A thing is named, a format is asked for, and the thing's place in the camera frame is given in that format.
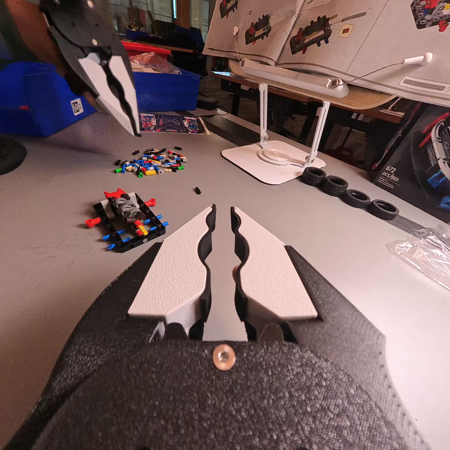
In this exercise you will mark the black lego chassis frame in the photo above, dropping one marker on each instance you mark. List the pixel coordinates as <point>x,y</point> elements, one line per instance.
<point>130,221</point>

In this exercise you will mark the pile of small lego connectors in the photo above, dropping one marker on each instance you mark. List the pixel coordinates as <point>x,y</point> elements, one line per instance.
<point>154,163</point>

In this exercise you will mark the lego instruction booklet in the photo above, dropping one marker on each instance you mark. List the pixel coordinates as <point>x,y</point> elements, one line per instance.
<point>369,42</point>

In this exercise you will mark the clear empty plastic bag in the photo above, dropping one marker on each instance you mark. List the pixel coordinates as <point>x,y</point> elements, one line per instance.
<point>425,256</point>

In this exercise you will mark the black round disc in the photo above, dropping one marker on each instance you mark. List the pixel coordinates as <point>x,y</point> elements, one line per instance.
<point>10,154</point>

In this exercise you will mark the blue plastic bin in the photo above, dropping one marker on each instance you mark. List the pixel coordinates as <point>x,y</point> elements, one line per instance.
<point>35,102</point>
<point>165,91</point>

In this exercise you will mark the person's left hand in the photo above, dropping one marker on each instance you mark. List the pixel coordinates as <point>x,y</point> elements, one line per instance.
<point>38,31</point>

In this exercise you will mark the red plastic bin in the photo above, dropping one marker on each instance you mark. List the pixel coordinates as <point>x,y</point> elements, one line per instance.
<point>140,49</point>

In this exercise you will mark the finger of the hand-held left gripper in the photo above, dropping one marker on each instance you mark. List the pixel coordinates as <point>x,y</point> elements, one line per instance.
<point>102,91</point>
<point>124,81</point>

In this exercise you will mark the black lego set box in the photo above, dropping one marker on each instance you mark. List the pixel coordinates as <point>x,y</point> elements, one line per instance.
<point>411,165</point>

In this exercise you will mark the black rubber lego tyre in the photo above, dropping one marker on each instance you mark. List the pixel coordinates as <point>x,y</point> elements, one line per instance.
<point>313,175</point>
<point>384,209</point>
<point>357,198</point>
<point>335,185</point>

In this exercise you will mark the clear bag of lego parts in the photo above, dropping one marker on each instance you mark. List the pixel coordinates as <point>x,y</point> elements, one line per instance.
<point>154,65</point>

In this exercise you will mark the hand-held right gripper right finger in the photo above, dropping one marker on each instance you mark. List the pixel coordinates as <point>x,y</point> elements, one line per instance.
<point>274,277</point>

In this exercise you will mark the printed sticker sheet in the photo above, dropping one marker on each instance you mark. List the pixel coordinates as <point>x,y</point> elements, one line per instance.
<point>172,123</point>

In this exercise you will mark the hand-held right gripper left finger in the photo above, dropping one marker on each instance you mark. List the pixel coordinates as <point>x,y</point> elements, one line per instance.
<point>175,274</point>

